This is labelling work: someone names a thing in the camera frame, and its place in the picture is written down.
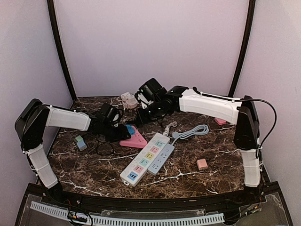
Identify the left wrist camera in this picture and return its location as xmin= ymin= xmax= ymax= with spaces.
xmin=98 ymin=103 xmax=121 ymax=126

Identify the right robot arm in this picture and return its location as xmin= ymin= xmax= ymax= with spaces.
xmin=135 ymin=84 xmax=265 ymax=204

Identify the salmon pink charger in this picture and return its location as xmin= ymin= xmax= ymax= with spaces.
xmin=197 ymin=159 xmax=208 ymax=170

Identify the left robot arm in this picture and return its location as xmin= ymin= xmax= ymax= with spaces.
xmin=14 ymin=98 xmax=131 ymax=205

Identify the pink white round socket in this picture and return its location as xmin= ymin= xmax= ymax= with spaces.
xmin=120 ymin=92 xmax=138 ymax=110

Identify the blue power strip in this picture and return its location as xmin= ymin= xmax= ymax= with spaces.
xmin=148 ymin=144 xmax=174 ymax=175

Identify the right black frame post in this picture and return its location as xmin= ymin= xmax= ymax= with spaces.
xmin=228 ymin=0 xmax=256 ymax=97

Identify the black front rail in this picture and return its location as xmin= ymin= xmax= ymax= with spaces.
xmin=25 ymin=182 xmax=280 ymax=212

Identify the white multicolour power strip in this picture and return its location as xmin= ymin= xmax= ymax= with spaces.
xmin=120 ymin=133 xmax=170 ymax=187

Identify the blue strip power cord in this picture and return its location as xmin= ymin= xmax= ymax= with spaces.
xmin=171 ymin=124 xmax=210 ymax=145

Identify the black frame post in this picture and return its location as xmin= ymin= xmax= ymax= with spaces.
xmin=228 ymin=0 xmax=256 ymax=97
xmin=47 ymin=0 xmax=77 ymax=102

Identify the blue plug on hub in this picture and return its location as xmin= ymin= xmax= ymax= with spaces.
xmin=126 ymin=125 xmax=135 ymax=136

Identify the black USB cable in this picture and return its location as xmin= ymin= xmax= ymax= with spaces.
xmin=96 ymin=138 xmax=116 ymax=157

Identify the white slotted cable duct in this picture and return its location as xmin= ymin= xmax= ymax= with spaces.
xmin=30 ymin=201 xmax=224 ymax=226

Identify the pink plug adapter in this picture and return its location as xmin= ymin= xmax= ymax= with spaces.
xmin=214 ymin=118 xmax=227 ymax=125

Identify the white strip power cord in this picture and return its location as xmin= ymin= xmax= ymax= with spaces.
xmin=163 ymin=121 xmax=178 ymax=137

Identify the pink triangular power hub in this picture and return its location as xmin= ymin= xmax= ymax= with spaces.
xmin=119 ymin=126 xmax=148 ymax=149

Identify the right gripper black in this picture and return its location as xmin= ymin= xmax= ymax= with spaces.
xmin=136 ymin=100 xmax=164 ymax=125

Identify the left black frame post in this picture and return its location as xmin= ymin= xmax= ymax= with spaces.
xmin=47 ymin=0 xmax=77 ymax=102

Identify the green USB charger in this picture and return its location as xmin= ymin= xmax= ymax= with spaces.
xmin=73 ymin=136 xmax=83 ymax=144

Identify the grey-blue charger cube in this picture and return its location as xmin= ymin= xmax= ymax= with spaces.
xmin=76 ymin=140 xmax=87 ymax=151

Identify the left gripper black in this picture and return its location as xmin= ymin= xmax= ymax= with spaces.
xmin=101 ymin=122 xmax=130 ymax=144

